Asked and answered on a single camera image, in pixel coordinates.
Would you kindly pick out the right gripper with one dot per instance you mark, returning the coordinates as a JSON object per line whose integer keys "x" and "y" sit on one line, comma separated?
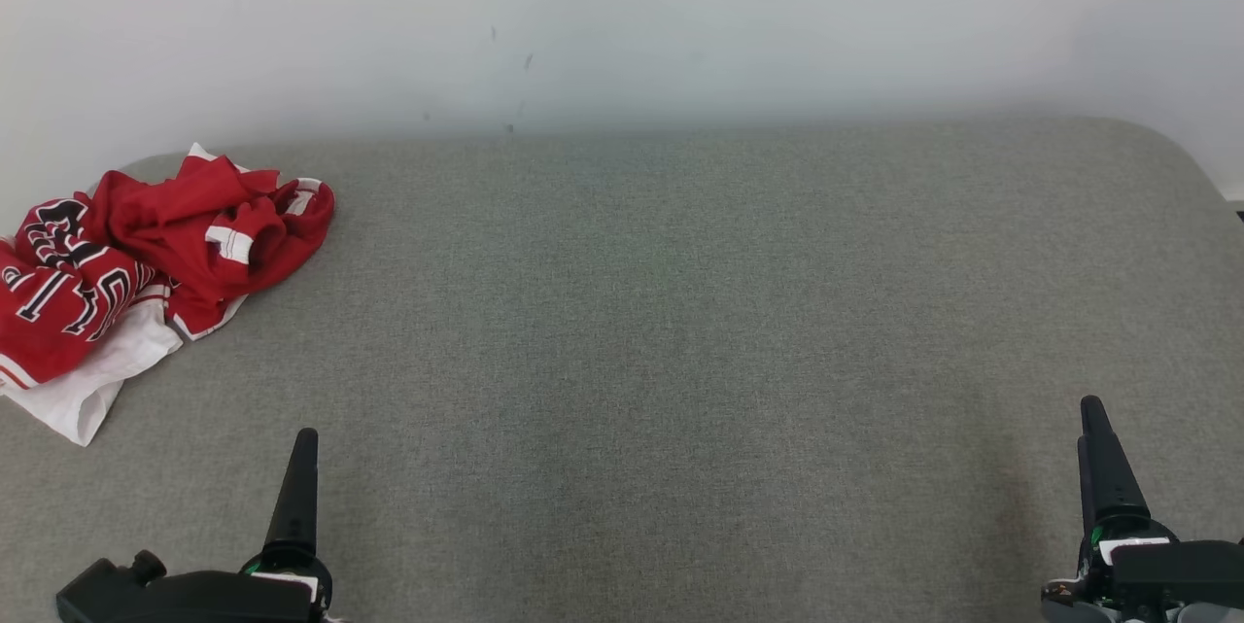
{"x": 1084, "y": 604}

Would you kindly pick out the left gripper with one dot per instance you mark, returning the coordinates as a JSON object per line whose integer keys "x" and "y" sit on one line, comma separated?
{"x": 282, "y": 594}

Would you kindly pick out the red jersey white sleeves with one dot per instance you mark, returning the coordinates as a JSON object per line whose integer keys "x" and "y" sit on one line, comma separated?
{"x": 58, "y": 312}

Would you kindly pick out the red shorts white stripes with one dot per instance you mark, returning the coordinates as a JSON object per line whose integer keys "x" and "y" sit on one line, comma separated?
{"x": 194, "y": 205}

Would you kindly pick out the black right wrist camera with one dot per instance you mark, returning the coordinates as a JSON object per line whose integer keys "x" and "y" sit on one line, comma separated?
{"x": 1186, "y": 570}

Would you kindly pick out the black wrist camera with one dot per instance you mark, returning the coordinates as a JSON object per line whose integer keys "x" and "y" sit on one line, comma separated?
{"x": 1186, "y": 570}
{"x": 107, "y": 594}

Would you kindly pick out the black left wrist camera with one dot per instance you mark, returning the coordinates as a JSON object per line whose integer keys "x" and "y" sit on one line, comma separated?
{"x": 107, "y": 594}

